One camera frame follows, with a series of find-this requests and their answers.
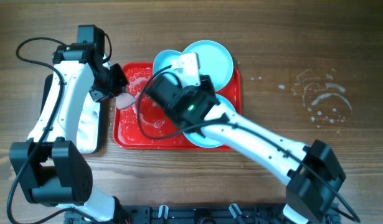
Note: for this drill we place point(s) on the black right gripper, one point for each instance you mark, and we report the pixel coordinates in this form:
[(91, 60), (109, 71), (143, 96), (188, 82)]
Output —
[(205, 83)]

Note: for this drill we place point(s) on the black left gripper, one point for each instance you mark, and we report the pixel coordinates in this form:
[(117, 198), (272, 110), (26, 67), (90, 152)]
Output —
[(117, 80)]

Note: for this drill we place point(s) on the pink sponge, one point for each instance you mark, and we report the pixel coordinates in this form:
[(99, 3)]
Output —
[(124, 100)]

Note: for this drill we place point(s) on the light blue plate front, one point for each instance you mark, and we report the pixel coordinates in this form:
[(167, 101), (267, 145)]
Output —
[(205, 142)]

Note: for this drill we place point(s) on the light blue plate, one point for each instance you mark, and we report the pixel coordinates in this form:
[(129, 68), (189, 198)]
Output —
[(205, 142), (163, 59), (214, 60)]

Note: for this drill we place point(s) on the light blue plate back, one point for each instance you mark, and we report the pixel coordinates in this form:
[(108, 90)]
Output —
[(214, 60)]

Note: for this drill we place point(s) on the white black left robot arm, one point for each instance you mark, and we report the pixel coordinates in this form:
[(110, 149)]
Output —
[(49, 167)]

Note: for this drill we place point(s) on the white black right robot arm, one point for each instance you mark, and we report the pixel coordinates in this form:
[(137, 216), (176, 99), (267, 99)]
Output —
[(312, 174)]

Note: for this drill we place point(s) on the red plastic tray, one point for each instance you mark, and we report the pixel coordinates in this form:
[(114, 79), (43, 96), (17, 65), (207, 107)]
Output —
[(126, 131)]

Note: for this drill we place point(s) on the black soapy water tray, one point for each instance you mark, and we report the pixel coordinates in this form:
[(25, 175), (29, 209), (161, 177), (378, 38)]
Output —
[(88, 140)]

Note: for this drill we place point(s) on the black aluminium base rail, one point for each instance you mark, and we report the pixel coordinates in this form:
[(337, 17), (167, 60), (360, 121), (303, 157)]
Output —
[(269, 213)]

